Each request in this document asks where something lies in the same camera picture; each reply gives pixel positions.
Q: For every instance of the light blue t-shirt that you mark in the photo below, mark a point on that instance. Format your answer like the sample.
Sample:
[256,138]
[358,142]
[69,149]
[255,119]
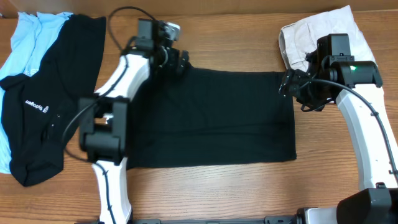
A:
[33,36]

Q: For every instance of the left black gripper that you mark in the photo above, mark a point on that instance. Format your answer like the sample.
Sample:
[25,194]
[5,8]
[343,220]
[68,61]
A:
[179,61]

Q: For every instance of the black t-shirt with logo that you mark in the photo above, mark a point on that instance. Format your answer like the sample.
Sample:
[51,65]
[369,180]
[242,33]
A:
[37,111]

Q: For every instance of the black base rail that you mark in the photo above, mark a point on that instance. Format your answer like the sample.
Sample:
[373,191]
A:
[266,220]

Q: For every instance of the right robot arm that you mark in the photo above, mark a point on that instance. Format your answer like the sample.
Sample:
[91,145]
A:
[356,89]

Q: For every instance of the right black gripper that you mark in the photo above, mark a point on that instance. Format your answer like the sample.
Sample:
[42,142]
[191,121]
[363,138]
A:
[291,84]

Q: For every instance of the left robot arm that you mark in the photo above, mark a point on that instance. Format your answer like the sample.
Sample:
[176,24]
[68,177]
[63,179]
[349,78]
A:
[104,123]

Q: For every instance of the folded beige shorts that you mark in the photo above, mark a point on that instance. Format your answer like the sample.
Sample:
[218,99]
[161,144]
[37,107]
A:
[298,39]

